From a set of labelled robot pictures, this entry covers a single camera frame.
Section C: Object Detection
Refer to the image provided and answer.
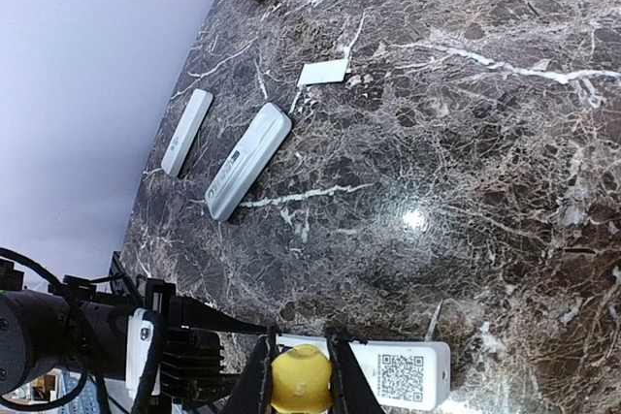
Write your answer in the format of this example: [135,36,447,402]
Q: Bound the white remote with barcode label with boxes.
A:
[205,103,292,222]

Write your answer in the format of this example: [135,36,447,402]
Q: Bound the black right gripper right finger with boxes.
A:
[326,329,383,414]

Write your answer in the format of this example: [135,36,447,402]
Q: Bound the yellow handled screwdriver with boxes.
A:
[271,344,333,413]

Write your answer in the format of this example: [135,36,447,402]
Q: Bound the white button remote control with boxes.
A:
[277,334,451,411]

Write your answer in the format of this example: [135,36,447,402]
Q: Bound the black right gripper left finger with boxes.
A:
[221,329,277,414]

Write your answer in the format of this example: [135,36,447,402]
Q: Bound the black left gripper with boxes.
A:
[144,278,270,399]

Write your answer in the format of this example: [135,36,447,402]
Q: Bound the plain white slim remote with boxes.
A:
[161,89,213,176]

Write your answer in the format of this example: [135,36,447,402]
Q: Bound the grey battery cover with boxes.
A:
[297,58,349,87]

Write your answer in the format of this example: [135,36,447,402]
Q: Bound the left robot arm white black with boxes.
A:
[1,249,276,413]

